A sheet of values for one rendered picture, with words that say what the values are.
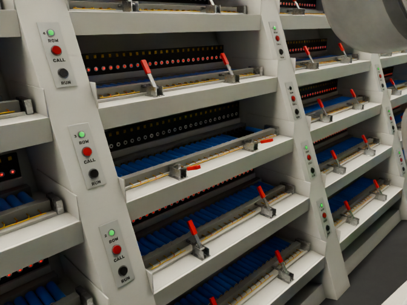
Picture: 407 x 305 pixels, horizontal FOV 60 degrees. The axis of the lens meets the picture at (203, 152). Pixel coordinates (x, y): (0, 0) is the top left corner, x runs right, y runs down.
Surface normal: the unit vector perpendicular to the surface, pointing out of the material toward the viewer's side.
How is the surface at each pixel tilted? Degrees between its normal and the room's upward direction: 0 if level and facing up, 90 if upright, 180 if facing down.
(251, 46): 90
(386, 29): 131
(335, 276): 90
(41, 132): 111
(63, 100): 90
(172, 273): 21
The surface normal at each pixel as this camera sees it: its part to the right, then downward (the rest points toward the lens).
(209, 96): 0.69, 0.22
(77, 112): 0.64, -0.14
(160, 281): -0.02, -0.95
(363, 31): -0.41, 0.85
